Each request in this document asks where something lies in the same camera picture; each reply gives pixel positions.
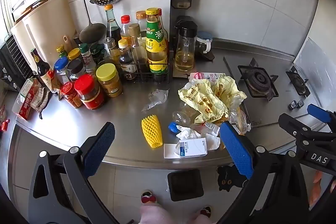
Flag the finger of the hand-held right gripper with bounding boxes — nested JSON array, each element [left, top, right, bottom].
[[278, 113, 336, 144], [307, 104, 336, 132]]

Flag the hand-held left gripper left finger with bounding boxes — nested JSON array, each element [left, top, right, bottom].
[[28, 122, 121, 224]]

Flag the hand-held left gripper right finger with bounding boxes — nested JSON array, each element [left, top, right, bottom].
[[218, 121, 310, 224]]

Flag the clear wrapper with red label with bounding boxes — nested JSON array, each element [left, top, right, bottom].
[[194, 106, 252, 135]]

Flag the black trash bin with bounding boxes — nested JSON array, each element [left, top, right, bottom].
[[167, 169, 204, 202]]

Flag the clear bottle with blue cap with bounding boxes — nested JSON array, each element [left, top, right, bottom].
[[168, 109, 195, 133]]

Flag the black cat floor mat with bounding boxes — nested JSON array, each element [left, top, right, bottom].
[[216, 165, 249, 192]]

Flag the white blue medicine box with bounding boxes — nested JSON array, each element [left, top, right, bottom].
[[176, 138, 208, 159]]

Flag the foil splash guard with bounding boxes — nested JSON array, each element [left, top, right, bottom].
[[293, 37, 336, 109]]

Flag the crumpled white tissue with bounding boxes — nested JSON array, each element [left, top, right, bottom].
[[175, 125, 221, 150]]

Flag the yellow foam fruit net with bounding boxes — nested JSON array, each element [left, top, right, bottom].
[[141, 114, 164, 148]]

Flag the large red lid jar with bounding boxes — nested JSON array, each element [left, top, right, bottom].
[[74, 74, 106, 110]]

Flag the small red sauce jar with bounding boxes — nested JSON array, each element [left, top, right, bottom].
[[60, 81, 82, 109]]

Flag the person's slipper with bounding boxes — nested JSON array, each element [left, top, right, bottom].
[[141, 190, 155, 205], [199, 205, 212, 218]]

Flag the crumpled clear plastic bag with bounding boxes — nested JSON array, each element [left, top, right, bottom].
[[141, 89, 169, 112]]

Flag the pink white packet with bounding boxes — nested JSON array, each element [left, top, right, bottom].
[[188, 72, 227, 82]]

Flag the black lid jar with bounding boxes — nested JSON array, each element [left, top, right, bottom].
[[66, 59, 86, 82]]

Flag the red food box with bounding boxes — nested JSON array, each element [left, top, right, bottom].
[[12, 77, 40, 120]]

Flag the small dark bottle yellow cap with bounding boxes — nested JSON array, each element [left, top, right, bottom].
[[118, 39, 137, 80]]

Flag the green cap spice bottle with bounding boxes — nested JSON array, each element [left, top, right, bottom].
[[79, 43, 96, 70]]

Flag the person's pink pants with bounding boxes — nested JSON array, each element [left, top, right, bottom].
[[139, 202, 219, 224]]

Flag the silver cap glass bottle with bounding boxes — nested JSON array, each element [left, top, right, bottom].
[[103, 37, 120, 67]]

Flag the dark bottle with brown label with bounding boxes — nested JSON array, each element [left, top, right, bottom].
[[30, 48, 57, 94]]

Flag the small yellow lid jar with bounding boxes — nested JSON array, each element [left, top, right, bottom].
[[67, 48, 83, 62]]

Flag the gold cap glass bottle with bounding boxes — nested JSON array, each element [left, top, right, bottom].
[[128, 24, 148, 73]]

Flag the glass jar with blue lid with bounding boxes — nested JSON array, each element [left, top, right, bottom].
[[196, 31, 213, 54]]

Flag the glass oil dispenser black lid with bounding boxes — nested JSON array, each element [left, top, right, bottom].
[[174, 21, 198, 72]]

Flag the large yellow label oil bottle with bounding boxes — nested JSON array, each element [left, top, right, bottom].
[[145, 7, 169, 75]]

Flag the tall dark sauce bottle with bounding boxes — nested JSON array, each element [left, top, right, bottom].
[[105, 4, 123, 44]]

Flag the red cap sauce bottle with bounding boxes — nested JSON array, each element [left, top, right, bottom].
[[120, 15, 133, 44]]

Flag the cream cutting board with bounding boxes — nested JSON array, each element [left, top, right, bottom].
[[10, 0, 79, 73]]

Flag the orange cap bottle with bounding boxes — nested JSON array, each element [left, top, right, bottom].
[[136, 10, 148, 31]]

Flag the black wire bottle rack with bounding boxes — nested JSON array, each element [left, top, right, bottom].
[[115, 55, 171, 83]]

